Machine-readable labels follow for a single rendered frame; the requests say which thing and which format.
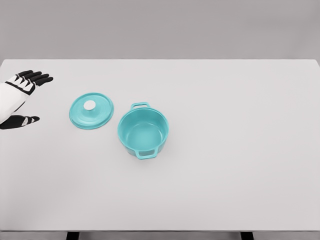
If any teal pot with two handles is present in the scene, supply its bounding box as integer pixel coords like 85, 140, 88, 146
117, 101, 171, 160

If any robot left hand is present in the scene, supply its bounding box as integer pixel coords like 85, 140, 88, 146
0, 69, 54, 131

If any teal pot lid white knob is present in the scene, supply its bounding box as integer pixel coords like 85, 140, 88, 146
68, 92, 115, 130

